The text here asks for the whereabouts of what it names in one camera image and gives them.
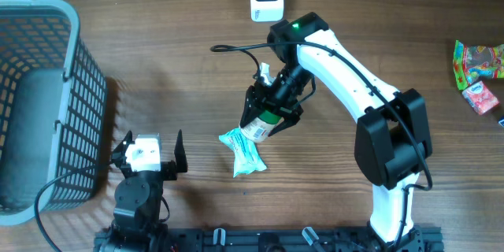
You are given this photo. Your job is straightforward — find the mint wet wipes pack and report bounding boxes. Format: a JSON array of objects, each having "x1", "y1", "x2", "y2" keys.
[{"x1": 219, "y1": 128, "x2": 267, "y2": 177}]

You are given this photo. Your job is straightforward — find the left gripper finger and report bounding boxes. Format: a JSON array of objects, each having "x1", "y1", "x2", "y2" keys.
[
  {"x1": 174, "y1": 129, "x2": 188, "y2": 173},
  {"x1": 110, "y1": 131, "x2": 133, "y2": 177}
]

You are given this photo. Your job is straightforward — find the left black camera cable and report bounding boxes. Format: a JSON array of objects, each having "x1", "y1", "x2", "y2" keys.
[{"x1": 33, "y1": 163, "x2": 119, "y2": 252}]

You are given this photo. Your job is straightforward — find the green lid plastic jar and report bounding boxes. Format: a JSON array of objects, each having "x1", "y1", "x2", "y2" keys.
[{"x1": 240, "y1": 111, "x2": 280, "y2": 143}]

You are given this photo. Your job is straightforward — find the black camera cable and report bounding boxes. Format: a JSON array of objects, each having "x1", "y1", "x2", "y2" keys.
[
  {"x1": 33, "y1": 163, "x2": 119, "y2": 252},
  {"x1": 209, "y1": 41, "x2": 434, "y2": 250}
]

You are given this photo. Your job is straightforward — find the right black camera cable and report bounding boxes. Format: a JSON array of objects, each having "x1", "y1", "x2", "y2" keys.
[{"x1": 209, "y1": 41, "x2": 434, "y2": 250}]

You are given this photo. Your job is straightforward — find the grey plastic mesh basket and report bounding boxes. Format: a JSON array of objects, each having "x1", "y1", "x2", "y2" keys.
[{"x1": 1, "y1": 0, "x2": 107, "y2": 226}]

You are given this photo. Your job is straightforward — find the green Haribo candy bag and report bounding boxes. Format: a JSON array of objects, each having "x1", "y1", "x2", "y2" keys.
[{"x1": 453, "y1": 40, "x2": 503, "y2": 91}]

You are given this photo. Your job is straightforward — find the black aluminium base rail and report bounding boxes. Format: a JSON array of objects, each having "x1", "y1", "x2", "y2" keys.
[{"x1": 94, "y1": 225, "x2": 444, "y2": 252}]

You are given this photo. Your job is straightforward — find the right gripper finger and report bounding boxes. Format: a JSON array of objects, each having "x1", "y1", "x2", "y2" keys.
[
  {"x1": 268, "y1": 112, "x2": 302, "y2": 137},
  {"x1": 239, "y1": 88, "x2": 262, "y2": 128}
]

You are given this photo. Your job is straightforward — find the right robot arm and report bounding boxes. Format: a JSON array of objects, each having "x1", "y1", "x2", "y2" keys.
[{"x1": 239, "y1": 13, "x2": 432, "y2": 250}]

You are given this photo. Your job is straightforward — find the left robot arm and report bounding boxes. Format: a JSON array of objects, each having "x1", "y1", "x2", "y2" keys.
[{"x1": 94, "y1": 132, "x2": 188, "y2": 252}]

